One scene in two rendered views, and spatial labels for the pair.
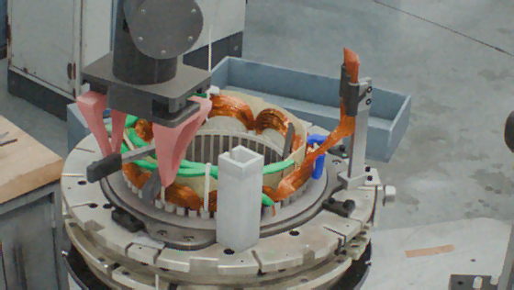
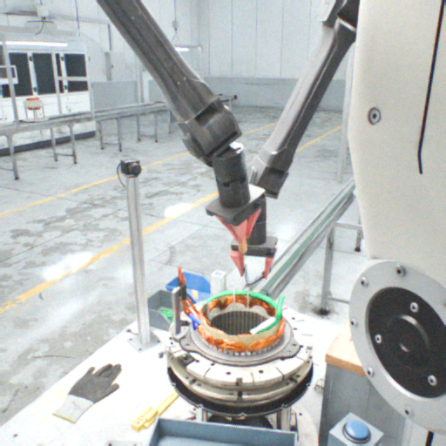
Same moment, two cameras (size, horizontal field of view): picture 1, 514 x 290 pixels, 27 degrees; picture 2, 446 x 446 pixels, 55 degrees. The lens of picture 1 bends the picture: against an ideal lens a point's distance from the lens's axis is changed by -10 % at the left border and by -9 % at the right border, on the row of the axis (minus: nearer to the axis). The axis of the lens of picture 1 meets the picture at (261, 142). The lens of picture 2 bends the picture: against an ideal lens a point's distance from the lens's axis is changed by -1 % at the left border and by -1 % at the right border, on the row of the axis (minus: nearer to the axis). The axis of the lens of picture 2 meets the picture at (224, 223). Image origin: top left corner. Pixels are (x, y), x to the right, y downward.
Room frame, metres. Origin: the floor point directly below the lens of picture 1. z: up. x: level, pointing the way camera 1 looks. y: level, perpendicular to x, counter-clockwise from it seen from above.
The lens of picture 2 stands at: (1.80, -0.14, 1.66)
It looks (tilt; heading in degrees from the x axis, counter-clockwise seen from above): 21 degrees down; 169
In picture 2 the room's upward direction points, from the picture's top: straight up
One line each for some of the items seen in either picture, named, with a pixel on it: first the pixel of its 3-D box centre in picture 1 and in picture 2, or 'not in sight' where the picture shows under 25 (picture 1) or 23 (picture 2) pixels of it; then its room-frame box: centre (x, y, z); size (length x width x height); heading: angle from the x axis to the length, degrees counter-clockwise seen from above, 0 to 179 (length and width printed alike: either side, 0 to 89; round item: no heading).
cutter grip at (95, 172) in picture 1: (104, 167); not in sight; (0.88, 0.14, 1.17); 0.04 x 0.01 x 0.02; 140
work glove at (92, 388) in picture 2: not in sight; (91, 387); (0.77, -0.33, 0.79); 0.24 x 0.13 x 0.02; 142
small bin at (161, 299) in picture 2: not in sight; (167, 311); (0.45, -0.09, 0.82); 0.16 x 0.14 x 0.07; 52
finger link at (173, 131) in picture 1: (156, 131); (247, 260); (0.88, 0.09, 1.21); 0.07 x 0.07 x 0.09; 64
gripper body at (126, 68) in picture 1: (145, 51); (253, 233); (0.89, 0.10, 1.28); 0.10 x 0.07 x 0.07; 64
